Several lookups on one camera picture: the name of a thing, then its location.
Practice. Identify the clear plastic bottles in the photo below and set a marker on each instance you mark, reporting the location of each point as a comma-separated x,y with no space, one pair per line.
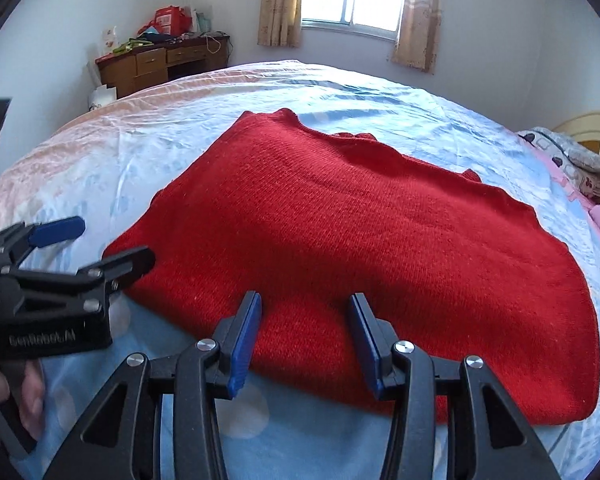
202,20

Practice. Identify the red knitted sweater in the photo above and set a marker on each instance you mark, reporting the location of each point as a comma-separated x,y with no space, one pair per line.
355,235

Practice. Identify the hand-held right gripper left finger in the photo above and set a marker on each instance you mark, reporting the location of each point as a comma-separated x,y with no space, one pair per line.
242,350

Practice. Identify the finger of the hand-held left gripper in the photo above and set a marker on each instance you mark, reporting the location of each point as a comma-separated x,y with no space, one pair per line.
55,230
125,265

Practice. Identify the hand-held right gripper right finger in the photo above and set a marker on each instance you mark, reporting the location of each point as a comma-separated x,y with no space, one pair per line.
367,345

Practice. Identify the light blue patterned pillow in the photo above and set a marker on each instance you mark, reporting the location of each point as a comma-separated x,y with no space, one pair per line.
570,147

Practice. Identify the cream wooden headboard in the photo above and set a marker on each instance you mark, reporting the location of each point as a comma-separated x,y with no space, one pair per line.
592,130

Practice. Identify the brown wooden desk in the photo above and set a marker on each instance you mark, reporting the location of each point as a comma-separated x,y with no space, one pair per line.
150,67

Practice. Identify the white red print box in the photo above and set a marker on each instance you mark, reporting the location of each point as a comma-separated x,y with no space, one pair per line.
109,39

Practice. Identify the beige patterned curtain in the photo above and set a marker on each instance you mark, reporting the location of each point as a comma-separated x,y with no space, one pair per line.
280,5
417,15

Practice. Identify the person's left hand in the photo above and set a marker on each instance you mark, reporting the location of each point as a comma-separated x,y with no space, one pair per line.
32,400

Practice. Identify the white cartoon print pillow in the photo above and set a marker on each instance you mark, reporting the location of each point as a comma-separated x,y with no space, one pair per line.
592,180

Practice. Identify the red gift box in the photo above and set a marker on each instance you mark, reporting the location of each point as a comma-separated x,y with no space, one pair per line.
170,20

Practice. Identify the white paper bag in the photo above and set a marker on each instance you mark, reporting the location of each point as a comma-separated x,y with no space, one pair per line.
102,97

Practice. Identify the bed with blue pink sheet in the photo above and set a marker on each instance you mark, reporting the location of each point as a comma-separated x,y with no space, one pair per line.
130,135

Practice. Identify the green cloth pile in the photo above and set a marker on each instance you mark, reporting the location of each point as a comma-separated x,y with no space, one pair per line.
130,46

